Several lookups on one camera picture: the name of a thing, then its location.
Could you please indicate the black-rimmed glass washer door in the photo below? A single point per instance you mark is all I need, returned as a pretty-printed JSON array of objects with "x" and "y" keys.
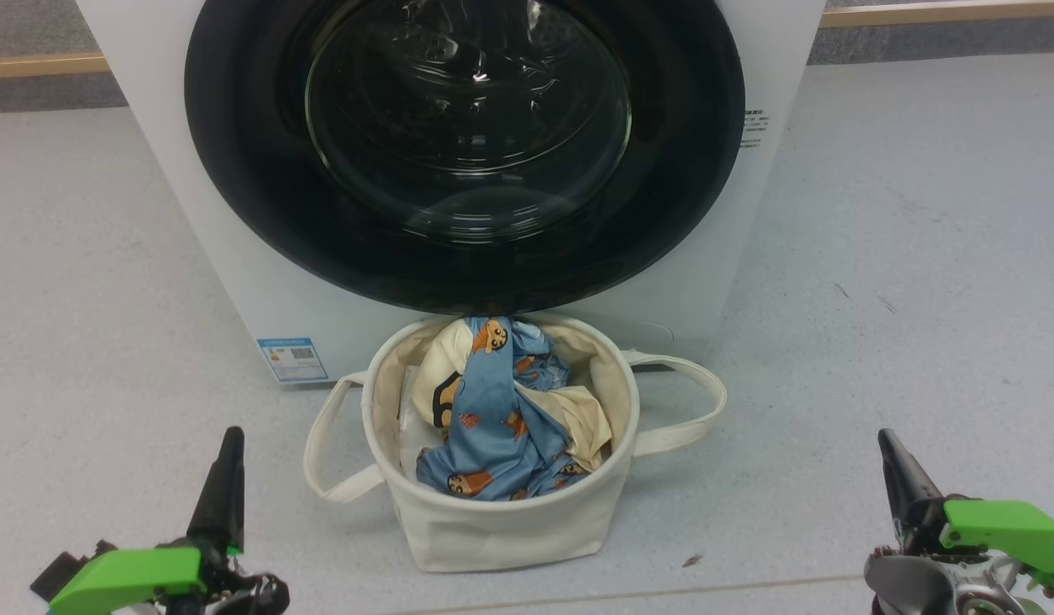
[{"x": 254, "y": 213}]

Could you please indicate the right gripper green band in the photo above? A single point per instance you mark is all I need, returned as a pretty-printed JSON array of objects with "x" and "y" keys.
[{"x": 1005, "y": 525}]

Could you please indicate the white cloth in basket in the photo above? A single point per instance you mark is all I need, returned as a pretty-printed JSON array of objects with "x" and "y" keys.
[{"x": 412, "y": 427}]

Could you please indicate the white front-load washing machine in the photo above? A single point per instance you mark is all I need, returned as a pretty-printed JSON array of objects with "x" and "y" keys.
[{"x": 237, "y": 282}]

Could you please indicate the blue energy label sticker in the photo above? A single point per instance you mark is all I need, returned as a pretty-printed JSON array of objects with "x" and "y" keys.
[{"x": 292, "y": 359}]

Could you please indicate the cream canvas laundry basket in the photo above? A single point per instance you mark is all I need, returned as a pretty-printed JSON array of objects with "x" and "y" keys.
[{"x": 493, "y": 530}]

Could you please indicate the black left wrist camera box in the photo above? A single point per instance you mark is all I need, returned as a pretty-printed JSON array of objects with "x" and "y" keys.
[{"x": 61, "y": 576}]

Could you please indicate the blue bear print garment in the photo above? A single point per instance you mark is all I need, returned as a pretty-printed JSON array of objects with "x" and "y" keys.
[{"x": 493, "y": 427}]

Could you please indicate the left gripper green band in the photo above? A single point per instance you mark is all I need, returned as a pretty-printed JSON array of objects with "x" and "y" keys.
[{"x": 125, "y": 576}]

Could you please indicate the cream garment with cartoon print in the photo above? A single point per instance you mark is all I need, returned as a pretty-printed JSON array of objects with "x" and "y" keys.
[{"x": 442, "y": 359}]

